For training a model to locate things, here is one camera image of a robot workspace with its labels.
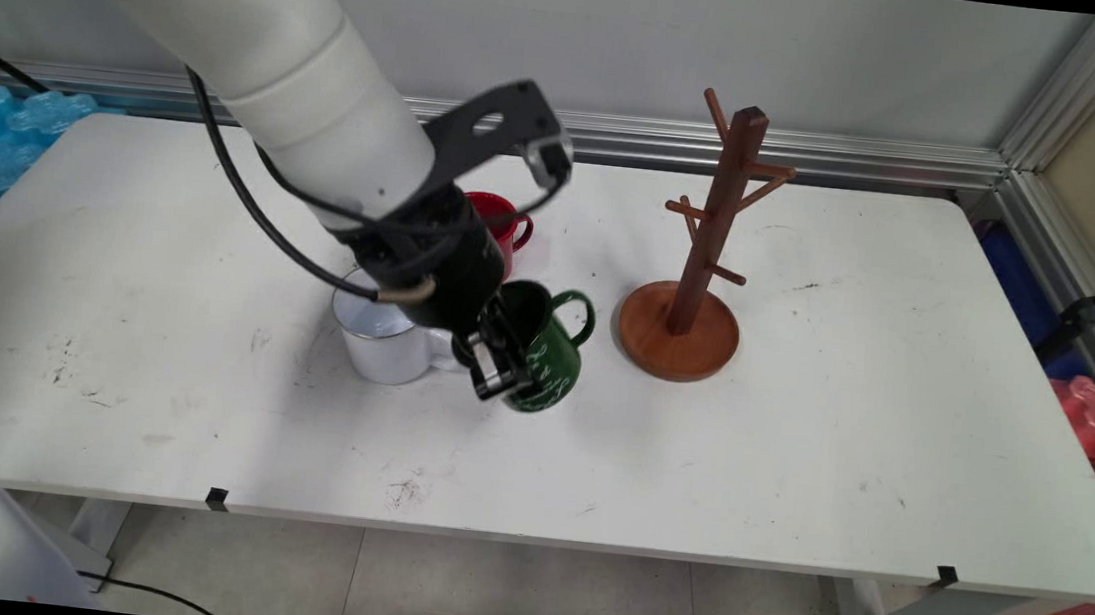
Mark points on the black tape marker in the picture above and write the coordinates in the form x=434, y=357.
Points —
x=945, y=577
x=217, y=499

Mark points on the wooden mug tree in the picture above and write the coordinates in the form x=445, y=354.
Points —
x=679, y=345

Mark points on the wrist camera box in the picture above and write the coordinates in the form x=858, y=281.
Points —
x=552, y=159

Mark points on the white enamel mug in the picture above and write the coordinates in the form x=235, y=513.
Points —
x=383, y=347

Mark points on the aluminium profile rail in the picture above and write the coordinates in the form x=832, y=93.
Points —
x=1082, y=289
x=873, y=163

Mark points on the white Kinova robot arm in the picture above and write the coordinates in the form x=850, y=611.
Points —
x=233, y=26

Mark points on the green enamel mug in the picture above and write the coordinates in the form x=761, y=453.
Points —
x=557, y=364

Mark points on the aluminium profile post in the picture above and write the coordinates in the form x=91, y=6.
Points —
x=1081, y=88

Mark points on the black camera bracket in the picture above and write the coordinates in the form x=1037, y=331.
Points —
x=526, y=110

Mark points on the blue box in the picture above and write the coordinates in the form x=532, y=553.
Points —
x=1013, y=277

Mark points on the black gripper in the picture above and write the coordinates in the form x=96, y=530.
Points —
x=456, y=269

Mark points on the red enamel mug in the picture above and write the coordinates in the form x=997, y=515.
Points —
x=512, y=234

